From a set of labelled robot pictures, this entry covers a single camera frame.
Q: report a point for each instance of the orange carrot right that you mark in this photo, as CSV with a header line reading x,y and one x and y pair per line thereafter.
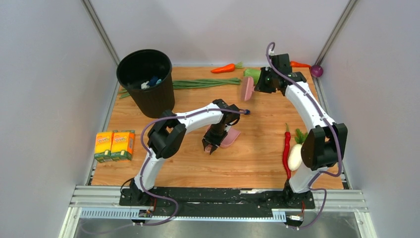
x,y
298,64

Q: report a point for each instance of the purple onion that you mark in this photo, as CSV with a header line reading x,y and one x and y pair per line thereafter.
x,y
316,71

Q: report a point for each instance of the pink dustpan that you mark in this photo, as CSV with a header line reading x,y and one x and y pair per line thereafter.
x,y
230,138

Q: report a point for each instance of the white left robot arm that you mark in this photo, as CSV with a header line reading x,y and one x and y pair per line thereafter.
x,y
166,134

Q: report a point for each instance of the white radish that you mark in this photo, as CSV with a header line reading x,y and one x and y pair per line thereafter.
x,y
295,157

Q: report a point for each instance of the orange carrot left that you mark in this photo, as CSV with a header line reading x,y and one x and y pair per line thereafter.
x,y
227,68

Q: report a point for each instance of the black trash bin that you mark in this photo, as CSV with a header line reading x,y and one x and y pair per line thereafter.
x,y
146,76

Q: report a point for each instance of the orange carrot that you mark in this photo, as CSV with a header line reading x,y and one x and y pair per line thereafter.
x,y
298,64
227,68

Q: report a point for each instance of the napa cabbage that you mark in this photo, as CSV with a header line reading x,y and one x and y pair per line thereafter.
x,y
252,72

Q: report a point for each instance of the blue scraps in bin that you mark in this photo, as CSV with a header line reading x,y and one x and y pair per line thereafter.
x,y
154,81

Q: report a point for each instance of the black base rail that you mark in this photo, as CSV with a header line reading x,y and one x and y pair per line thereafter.
x,y
217,202

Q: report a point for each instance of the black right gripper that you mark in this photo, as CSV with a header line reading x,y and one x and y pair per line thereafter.
x,y
261,86

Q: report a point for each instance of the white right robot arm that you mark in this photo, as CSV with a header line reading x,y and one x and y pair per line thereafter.
x,y
323,149

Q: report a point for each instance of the red chili pepper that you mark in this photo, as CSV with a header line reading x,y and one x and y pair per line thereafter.
x,y
286,152

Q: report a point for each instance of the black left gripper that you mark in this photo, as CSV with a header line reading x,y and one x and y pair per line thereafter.
x,y
208,140

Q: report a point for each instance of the green scallions bunch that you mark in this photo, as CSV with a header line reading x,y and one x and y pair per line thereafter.
x,y
204,83

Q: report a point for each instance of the white paper in bin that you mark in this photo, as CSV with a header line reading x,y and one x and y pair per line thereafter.
x,y
145,85

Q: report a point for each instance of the pink hand brush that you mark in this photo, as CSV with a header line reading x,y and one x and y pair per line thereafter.
x,y
247,88

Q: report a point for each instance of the orange yellow snack box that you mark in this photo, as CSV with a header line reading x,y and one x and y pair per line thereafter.
x,y
103,145

